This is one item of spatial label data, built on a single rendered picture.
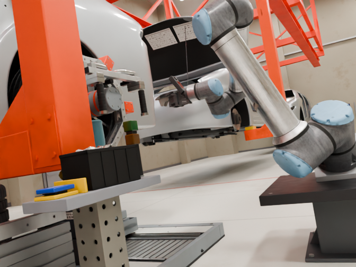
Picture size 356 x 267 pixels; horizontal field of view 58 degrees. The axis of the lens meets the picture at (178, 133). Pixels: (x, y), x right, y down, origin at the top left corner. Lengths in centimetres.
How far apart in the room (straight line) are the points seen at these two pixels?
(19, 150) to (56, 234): 34
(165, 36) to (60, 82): 406
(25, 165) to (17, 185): 539
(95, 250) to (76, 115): 48
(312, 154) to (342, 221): 34
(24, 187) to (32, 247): 556
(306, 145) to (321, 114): 15
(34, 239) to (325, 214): 110
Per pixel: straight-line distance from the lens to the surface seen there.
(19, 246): 114
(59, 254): 123
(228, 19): 125
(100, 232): 98
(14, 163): 134
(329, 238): 151
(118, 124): 202
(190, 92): 165
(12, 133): 137
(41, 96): 122
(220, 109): 167
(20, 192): 665
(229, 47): 122
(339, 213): 149
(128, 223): 200
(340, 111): 137
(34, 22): 129
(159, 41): 525
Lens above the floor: 52
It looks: 3 degrees up
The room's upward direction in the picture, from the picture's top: 9 degrees counter-clockwise
